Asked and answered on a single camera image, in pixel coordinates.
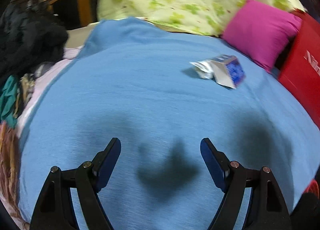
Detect red mesh trash basket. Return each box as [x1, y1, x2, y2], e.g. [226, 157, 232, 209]
[304, 179, 319, 199]

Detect pink orange patterned cloth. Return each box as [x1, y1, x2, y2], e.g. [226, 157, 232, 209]
[1, 121, 22, 220]

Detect teal garment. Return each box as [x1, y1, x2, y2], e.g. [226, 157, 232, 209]
[0, 75, 20, 129]

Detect red paper bag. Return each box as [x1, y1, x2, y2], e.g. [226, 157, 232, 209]
[278, 11, 320, 126]

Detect blue purple medicine box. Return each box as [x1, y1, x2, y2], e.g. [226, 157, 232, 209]
[210, 55, 246, 89]

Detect blue blanket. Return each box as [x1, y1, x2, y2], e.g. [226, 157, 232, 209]
[18, 18, 319, 229]

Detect crumpled silver foil wrapper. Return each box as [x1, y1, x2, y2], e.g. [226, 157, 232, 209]
[190, 60, 214, 80]

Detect magenta pillow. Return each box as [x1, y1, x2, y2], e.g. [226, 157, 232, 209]
[221, 0, 302, 72]

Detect black clothes pile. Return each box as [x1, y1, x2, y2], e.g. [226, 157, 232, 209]
[1, 4, 68, 84]

